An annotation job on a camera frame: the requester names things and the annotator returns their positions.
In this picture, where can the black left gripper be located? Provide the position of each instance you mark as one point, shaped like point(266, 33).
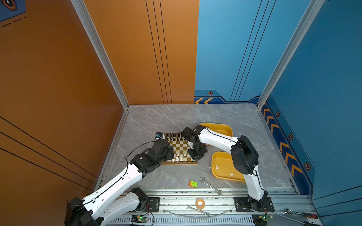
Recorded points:
point(170, 152)

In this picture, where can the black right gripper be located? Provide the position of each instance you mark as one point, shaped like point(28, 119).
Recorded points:
point(196, 157)

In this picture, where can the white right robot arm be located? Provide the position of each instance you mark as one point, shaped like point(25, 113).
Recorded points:
point(244, 158)

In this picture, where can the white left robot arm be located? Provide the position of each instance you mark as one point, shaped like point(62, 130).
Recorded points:
point(105, 204)

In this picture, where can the wooden chess board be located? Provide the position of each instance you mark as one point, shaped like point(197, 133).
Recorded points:
point(180, 146)

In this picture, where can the green circuit board left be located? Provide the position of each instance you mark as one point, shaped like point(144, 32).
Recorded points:
point(139, 220)

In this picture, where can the green circuit board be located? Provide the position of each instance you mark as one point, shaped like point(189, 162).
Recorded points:
point(261, 220)
point(139, 220)

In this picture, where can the green circuit board right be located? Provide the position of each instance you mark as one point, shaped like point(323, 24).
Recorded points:
point(261, 220)

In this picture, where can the yellow tray near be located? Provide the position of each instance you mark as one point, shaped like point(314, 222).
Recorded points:
point(223, 168)

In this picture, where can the yellow tray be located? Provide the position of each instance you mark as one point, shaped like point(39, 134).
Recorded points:
point(219, 128)
point(223, 168)

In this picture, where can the yellow tray far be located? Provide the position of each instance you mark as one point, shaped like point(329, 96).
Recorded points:
point(219, 128)

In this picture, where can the green orange small cube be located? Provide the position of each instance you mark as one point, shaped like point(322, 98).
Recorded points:
point(193, 184)

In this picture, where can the silver wrench on table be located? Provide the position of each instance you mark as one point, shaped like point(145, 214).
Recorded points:
point(202, 180)

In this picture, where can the tape roll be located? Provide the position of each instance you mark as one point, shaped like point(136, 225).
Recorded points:
point(200, 204)

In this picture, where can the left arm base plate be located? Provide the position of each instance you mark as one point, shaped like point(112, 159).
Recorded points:
point(152, 204)

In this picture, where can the silver wrench on rail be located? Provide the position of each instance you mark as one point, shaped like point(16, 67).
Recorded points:
point(197, 210)

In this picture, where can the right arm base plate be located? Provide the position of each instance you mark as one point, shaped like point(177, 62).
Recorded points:
point(247, 204)

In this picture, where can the red handled ratchet tool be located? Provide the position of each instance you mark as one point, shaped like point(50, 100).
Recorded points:
point(304, 214)

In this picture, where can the aluminium corner post left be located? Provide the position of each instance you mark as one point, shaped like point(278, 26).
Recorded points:
point(88, 24)

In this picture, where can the aluminium corner post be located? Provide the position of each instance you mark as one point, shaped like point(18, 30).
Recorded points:
point(88, 24)
point(298, 35)

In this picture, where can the aluminium corner post right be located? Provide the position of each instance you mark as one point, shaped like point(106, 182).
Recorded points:
point(298, 35)

